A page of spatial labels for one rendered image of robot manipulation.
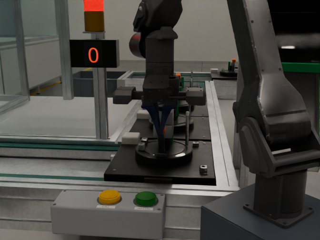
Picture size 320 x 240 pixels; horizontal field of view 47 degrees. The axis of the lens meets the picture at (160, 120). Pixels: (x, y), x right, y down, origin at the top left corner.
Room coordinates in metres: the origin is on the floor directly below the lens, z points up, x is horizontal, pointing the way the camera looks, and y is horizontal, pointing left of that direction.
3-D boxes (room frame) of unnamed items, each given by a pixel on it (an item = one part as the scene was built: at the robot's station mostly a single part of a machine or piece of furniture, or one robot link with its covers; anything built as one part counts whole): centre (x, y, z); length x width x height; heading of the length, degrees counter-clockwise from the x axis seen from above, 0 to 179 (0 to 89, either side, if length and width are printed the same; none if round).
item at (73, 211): (0.64, 0.10, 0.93); 0.21 x 0.07 x 0.06; 84
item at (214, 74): (2.15, -0.42, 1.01); 0.24 x 0.24 x 0.13; 84
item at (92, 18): (0.98, 0.17, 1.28); 0.05 x 0.05 x 0.05
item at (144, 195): (0.63, 0.03, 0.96); 0.04 x 0.04 x 0.02
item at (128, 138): (0.95, 0.08, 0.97); 0.05 x 0.05 x 0.04; 84
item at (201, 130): (1.10, -0.03, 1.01); 0.24 x 0.24 x 0.13; 84
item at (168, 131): (0.86, -0.01, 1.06); 0.08 x 0.04 x 0.07; 174
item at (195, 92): (0.75, 0.00, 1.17); 0.19 x 0.06 x 0.08; 84
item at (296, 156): (0.43, -0.15, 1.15); 0.09 x 0.07 x 0.06; 115
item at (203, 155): (0.85, -0.01, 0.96); 0.24 x 0.24 x 0.02; 84
